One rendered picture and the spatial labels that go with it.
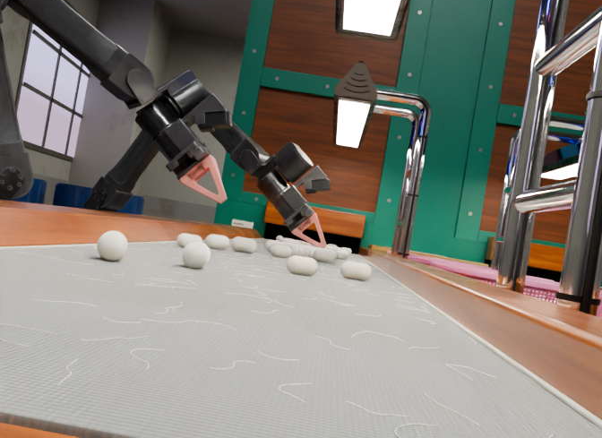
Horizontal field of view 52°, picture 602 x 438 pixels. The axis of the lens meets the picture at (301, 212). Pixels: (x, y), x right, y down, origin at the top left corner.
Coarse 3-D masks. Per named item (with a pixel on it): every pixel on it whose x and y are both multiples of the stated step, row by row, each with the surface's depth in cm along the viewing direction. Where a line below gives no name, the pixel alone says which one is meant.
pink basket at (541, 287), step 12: (432, 264) 89; (444, 264) 98; (468, 276) 81; (480, 276) 79; (492, 276) 78; (528, 288) 100; (540, 288) 76; (552, 288) 76; (552, 300) 77; (600, 312) 78
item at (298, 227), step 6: (312, 216) 136; (294, 222) 139; (300, 222) 137; (306, 222) 137; (312, 222) 137; (318, 222) 137; (294, 228) 137; (300, 228) 137; (318, 228) 137; (294, 234) 137; (300, 234) 137; (318, 234) 138; (306, 240) 138; (312, 240) 138; (324, 240) 138; (318, 246) 138; (324, 246) 138
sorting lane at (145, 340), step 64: (0, 256) 36; (64, 256) 42; (128, 256) 50; (256, 256) 83; (0, 320) 20; (64, 320) 21; (128, 320) 23; (192, 320) 26; (256, 320) 28; (320, 320) 32; (384, 320) 36; (448, 320) 42; (0, 384) 14; (64, 384) 14; (128, 384) 15; (192, 384) 16; (256, 384) 17; (320, 384) 18; (384, 384) 20; (448, 384) 21; (512, 384) 23
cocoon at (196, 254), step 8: (184, 248) 49; (192, 248) 49; (200, 248) 49; (208, 248) 51; (184, 256) 49; (192, 256) 48; (200, 256) 49; (208, 256) 49; (192, 264) 49; (200, 264) 49
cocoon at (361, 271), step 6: (342, 264) 69; (348, 264) 68; (354, 264) 68; (360, 264) 68; (366, 264) 68; (342, 270) 68; (348, 270) 68; (354, 270) 68; (360, 270) 68; (366, 270) 68; (348, 276) 68; (354, 276) 68; (360, 276) 68; (366, 276) 68
